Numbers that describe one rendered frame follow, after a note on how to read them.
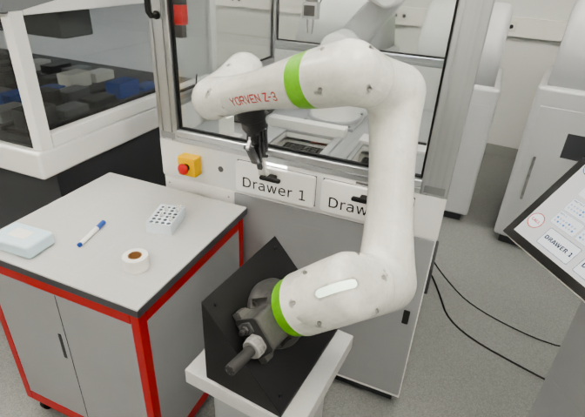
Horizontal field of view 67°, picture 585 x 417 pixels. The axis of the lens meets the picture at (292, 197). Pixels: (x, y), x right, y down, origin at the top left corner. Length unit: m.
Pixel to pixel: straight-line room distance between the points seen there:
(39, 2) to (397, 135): 1.26
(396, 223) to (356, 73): 0.31
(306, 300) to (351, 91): 0.38
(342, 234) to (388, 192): 0.60
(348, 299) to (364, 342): 0.99
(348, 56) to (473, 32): 0.49
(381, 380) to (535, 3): 3.33
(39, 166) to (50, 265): 0.50
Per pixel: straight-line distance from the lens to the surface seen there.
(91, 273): 1.35
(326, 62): 0.83
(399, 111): 0.93
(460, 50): 1.25
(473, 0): 1.23
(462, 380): 2.16
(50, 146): 1.81
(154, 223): 1.45
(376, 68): 0.83
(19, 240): 1.49
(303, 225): 1.54
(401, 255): 0.93
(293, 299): 0.84
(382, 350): 1.77
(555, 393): 1.41
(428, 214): 1.40
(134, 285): 1.28
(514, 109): 4.46
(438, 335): 2.31
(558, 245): 1.17
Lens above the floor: 1.55
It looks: 29 degrees down
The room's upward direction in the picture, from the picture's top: 3 degrees clockwise
